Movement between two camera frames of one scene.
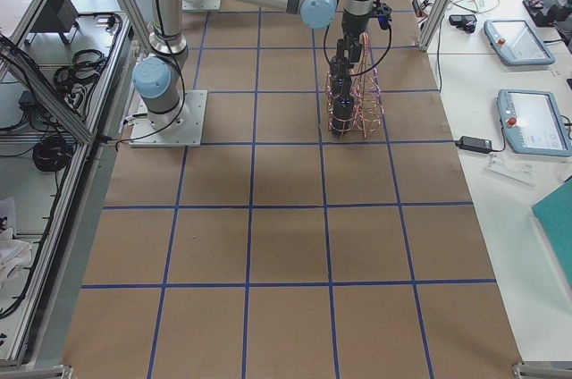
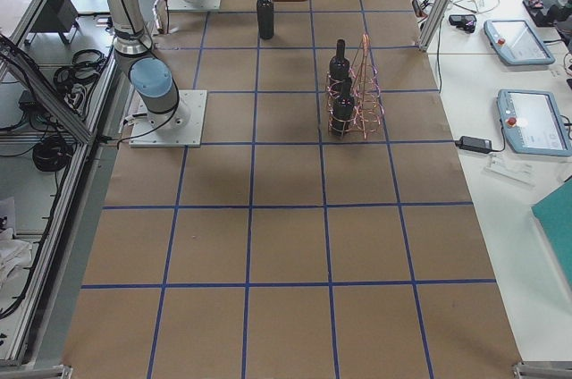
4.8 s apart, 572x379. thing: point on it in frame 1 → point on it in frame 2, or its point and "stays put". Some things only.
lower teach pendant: x=533 y=123 stays put
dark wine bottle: x=342 y=114 stays put
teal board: x=554 y=213 stays put
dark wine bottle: x=340 y=77 → x=265 y=13
